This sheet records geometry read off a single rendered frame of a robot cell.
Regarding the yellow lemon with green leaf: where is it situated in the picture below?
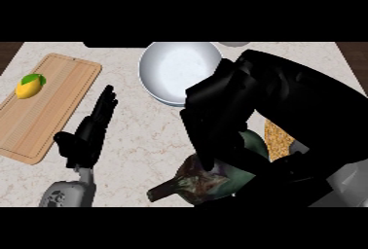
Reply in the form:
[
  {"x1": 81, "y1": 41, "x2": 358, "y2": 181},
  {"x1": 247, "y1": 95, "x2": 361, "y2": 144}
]
[{"x1": 15, "y1": 73, "x2": 49, "y2": 100}]

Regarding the dark purple eggplant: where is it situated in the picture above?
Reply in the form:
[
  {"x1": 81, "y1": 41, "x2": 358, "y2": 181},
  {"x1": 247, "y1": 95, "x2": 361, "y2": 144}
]
[{"x1": 145, "y1": 129, "x2": 271, "y2": 206}]

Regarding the orange woven placemat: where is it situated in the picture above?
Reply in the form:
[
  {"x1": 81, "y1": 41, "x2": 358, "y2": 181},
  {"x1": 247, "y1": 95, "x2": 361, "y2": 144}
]
[{"x1": 263, "y1": 119, "x2": 296, "y2": 162}]

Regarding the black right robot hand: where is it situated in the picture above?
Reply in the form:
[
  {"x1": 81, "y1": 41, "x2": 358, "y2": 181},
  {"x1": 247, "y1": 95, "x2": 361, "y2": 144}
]
[{"x1": 180, "y1": 49, "x2": 368, "y2": 208}]

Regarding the wooden cutting board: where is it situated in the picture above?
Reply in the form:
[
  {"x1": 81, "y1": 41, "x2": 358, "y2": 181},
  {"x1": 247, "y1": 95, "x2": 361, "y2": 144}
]
[{"x1": 0, "y1": 53, "x2": 104, "y2": 166}]

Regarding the white bowl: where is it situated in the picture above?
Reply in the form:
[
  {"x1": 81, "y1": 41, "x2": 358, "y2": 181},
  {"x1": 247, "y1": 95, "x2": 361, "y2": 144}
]
[{"x1": 138, "y1": 42, "x2": 225, "y2": 108}]

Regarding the pale grey round object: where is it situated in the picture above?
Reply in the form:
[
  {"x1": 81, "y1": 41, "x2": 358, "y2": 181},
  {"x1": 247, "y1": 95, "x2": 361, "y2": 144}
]
[{"x1": 219, "y1": 42, "x2": 251, "y2": 49}]

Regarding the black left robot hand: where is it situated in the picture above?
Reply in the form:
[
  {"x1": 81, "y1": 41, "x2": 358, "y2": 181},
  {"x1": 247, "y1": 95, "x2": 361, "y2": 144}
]
[{"x1": 52, "y1": 85, "x2": 120, "y2": 170}]

